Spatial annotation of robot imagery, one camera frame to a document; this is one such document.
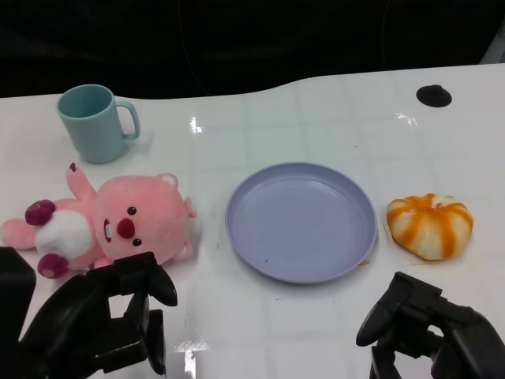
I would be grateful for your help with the lavender plastic plate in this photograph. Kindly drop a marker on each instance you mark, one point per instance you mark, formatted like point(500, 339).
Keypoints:
point(300, 221)

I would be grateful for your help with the orange striped white bun toy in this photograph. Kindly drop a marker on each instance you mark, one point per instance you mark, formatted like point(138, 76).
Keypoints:
point(430, 229)

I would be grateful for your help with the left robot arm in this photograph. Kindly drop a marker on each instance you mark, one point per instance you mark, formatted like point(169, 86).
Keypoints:
point(13, 292)

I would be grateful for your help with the black round table grommet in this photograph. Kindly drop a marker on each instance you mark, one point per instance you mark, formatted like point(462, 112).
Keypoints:
point(433, 96)

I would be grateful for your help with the pink plush beaver doll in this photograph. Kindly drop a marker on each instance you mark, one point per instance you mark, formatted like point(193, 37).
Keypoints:
point(138, 213)

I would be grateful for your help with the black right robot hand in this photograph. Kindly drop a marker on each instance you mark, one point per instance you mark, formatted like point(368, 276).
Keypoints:
point(465, 343)

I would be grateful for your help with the teal plastic mug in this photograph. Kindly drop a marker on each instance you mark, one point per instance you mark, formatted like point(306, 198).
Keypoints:
point(94, 134)

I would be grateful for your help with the black backdrop cloth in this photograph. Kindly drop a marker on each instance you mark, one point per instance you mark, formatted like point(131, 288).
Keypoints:
point(256, 39)

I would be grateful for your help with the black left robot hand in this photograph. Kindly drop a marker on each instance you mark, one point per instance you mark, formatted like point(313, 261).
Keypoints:
point(75, 327)

